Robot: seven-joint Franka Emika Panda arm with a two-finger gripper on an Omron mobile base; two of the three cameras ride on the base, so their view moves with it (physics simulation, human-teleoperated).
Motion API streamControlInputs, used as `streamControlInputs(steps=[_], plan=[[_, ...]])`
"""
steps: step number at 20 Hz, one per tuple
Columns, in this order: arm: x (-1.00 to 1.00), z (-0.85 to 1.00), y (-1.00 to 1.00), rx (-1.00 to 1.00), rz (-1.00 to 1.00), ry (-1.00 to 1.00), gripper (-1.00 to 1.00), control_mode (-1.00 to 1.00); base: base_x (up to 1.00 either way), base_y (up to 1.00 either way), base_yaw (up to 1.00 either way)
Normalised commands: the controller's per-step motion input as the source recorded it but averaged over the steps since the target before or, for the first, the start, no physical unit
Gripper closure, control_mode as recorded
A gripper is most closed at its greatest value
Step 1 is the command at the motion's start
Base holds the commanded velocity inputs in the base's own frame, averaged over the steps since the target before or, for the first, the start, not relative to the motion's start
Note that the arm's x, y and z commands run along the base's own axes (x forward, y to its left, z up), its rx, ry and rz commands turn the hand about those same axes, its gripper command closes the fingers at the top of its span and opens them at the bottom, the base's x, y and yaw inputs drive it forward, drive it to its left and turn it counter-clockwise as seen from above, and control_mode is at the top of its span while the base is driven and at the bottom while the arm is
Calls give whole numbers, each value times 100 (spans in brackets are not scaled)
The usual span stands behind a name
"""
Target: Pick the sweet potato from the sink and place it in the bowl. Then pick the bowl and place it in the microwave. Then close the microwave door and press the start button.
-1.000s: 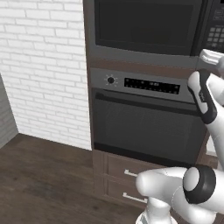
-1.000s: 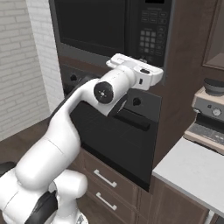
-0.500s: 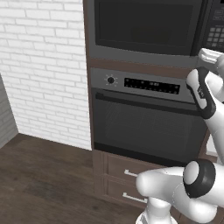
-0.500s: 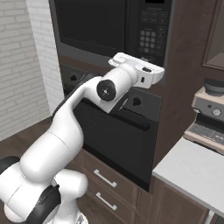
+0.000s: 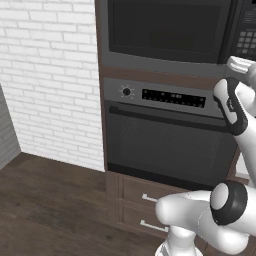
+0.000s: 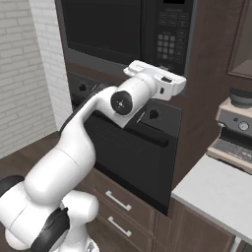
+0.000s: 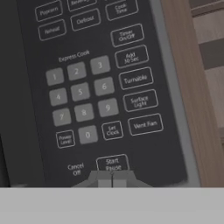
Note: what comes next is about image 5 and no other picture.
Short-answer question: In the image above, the dark glass oven door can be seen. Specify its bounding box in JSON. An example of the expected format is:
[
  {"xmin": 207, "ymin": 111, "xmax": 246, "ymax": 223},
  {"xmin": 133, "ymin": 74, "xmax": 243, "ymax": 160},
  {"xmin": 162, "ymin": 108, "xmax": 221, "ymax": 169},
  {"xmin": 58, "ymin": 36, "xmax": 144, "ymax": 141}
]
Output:
[{"xmin": 103, "ymin": 100, "xmax": 240, "ymax": 192}]

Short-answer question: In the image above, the grey built-in oven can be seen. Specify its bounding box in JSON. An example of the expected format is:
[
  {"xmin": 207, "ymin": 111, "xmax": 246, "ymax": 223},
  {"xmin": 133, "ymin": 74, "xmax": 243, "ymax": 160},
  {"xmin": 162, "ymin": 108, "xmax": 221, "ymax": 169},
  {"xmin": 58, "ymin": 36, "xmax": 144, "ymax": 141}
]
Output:
[{"xmin": 102, "ymin": 76, "xmax": 242, "ymax": 192}]

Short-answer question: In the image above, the black oven knob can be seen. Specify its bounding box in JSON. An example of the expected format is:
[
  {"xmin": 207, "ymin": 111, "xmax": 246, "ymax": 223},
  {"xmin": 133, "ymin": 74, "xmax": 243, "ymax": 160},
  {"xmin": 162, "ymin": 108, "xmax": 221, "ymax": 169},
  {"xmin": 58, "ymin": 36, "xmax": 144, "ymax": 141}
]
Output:
[{"xmin": 120, "ymin": 85, "xmax": 134, "ymax": 99}]

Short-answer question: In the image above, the dark glass microwave door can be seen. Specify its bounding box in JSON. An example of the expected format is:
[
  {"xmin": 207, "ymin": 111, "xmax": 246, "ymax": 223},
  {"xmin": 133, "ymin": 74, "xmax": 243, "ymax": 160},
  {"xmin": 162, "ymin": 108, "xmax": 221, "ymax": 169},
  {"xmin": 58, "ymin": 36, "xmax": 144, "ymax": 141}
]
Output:
[{"xmin": 100, "ymin": 0, "xmax": 235, "ymax": 78}]

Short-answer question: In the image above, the black oven door handle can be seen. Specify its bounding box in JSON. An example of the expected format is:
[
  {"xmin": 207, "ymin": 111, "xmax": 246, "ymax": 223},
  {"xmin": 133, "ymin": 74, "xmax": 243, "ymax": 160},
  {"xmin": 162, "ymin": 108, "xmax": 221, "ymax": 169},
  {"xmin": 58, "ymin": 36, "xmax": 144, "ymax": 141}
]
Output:
[{"xmin": 108, "ymin": 105, "xmax": 232, "ymax": 134}]

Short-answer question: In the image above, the brown drawer front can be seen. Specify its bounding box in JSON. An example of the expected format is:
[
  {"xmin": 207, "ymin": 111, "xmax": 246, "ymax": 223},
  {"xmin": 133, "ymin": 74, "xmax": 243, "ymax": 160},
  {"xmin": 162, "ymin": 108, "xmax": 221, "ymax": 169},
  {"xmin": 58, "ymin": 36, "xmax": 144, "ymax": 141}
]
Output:
[
  {"xmin": 118, "ymin": 201, "xmax": 172, "ymax": 236},
  {"xmin": 120, "ymin": 175, "xmax": 190, "ymax": 205}
]

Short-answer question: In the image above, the grey black microwave oven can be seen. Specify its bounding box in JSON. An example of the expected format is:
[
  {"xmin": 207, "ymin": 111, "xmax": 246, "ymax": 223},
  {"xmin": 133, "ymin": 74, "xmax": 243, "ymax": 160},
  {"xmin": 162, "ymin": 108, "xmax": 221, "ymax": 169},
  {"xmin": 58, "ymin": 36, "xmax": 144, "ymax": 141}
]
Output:
[{"xmin": 99, "ymin": 0, "xmax": 256, "ymax": 80}]

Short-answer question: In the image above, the brown wooden cabinet housing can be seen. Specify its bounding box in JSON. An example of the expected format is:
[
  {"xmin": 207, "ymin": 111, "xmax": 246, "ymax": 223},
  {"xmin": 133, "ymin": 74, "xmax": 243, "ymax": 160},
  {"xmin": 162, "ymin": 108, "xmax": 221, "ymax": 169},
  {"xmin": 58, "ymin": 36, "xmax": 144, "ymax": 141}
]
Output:
[{"xmin": 94, "ymin": 0, "xmax": 256, "ymax": 256}]

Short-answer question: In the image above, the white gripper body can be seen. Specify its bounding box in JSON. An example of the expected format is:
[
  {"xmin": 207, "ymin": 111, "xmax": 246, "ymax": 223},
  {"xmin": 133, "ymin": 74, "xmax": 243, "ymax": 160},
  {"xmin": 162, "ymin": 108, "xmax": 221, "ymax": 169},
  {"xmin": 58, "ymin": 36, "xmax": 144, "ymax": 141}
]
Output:
[{"xmin": 226, "ymin": 55, "xmax": 254, "ymax": 76}]

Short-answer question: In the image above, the silver drawer handle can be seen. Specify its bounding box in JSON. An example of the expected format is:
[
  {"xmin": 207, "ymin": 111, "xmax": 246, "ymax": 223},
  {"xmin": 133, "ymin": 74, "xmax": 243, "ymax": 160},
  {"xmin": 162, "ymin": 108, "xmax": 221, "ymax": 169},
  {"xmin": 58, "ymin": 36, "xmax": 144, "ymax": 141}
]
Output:
[
  {"xmin": 139, "ymin": 219, "xmax": 170, "ymax": 234},
  {"xmin": 141, "ymin": 193, "xmax": 158, "ymax": 203}
]

